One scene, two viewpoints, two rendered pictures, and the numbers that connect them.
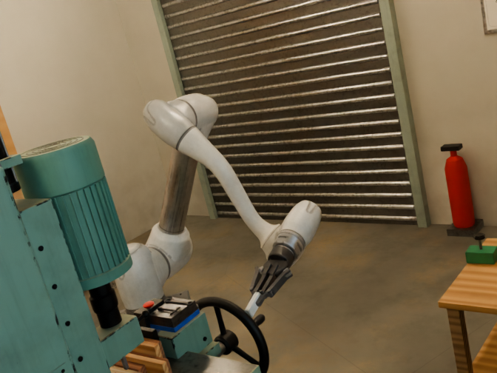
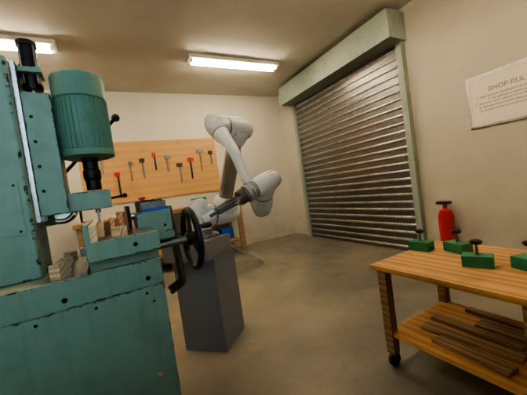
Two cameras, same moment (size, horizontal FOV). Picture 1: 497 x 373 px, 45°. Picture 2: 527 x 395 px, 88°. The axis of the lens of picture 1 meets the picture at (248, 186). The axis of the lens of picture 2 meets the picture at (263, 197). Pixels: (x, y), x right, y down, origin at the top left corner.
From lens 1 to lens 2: 1.02 m
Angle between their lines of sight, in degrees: 24
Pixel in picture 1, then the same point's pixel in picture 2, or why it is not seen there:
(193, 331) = (156, 216)
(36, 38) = not seen: hidden behind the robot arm
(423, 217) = not seen: hidden behind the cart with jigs
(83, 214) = (70, 109)
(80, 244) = (66, 127)
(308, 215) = (267, 175)
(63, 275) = (45, 138)
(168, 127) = (209, 125)
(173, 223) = (223, 191)
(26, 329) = not seen: outside the picture
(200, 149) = (222, 136)
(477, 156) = (463, 211)
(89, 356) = (52, 192)
